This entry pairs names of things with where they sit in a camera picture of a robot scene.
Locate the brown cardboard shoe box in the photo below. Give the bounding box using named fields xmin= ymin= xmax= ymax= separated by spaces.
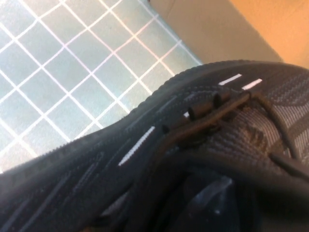
xmin=148 ymin=0 xmax=309 ymax=71

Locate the green white grid tablecloth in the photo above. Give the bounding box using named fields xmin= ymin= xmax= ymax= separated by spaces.
xmin=0 ymin=0 xmax=204 ymax=175

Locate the black knit sneaker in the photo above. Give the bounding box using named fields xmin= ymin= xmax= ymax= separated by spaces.
xmin=0 ymin=59 xmax=309 ymax=232

